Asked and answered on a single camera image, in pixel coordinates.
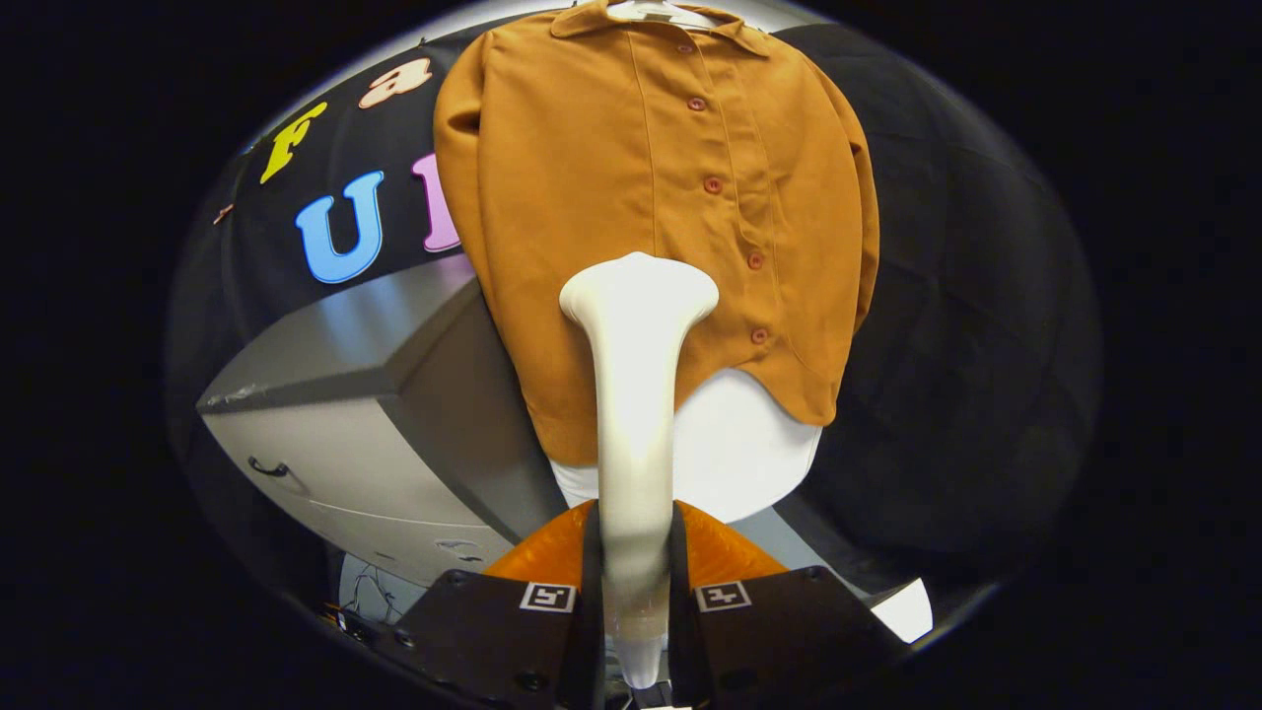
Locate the pale crumpled cloth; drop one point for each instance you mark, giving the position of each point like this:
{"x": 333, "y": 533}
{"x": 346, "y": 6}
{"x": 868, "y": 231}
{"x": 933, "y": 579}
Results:
{"x": 370, "y": 592}

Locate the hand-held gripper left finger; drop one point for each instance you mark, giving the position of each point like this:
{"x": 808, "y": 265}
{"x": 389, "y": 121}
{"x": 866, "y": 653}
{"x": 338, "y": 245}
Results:
{"x": 493, "y": 641}

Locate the white garment form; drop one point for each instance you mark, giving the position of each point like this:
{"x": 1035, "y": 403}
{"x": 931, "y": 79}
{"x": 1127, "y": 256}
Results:
{"x": 749, "y": 444}

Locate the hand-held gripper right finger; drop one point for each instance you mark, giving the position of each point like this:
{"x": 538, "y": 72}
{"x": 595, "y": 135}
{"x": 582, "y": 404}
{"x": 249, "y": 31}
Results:
{"x": 779, "y": 641}

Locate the white flat panel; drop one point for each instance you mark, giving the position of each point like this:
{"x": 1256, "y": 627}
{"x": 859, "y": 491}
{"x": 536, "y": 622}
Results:
{"x": 907, "y": 611}

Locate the orange button shirt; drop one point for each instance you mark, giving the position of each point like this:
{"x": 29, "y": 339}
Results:
{"x": 572, "y": 177}

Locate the grey drawer cabinet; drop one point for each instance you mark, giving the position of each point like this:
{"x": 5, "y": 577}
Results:
{"x": 345, "y": 414}

